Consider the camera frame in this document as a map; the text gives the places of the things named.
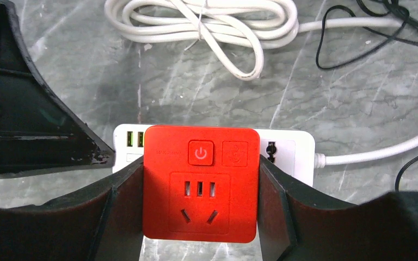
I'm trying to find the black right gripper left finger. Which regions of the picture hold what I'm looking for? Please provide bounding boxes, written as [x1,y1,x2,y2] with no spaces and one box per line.
[0,158,144,260]

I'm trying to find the black thin adapter cable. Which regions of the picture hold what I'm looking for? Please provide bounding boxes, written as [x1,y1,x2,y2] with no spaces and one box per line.
[315,0,418,191]

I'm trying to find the white power strip cord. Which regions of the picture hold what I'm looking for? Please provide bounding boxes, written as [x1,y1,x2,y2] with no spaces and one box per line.
[104,0,418,167]

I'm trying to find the red cube socket adapter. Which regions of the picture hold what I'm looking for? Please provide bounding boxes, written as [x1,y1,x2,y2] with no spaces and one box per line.
[142,125,260,243]

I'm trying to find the white power strip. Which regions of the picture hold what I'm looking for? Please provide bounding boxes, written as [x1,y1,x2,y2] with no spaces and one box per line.
[112,124,315,186]

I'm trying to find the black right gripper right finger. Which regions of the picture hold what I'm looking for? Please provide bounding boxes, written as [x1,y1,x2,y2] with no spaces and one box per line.
[257,156,418,260]

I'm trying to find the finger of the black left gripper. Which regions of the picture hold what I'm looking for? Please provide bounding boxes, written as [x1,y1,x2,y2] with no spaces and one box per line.
[0,1,115,176]

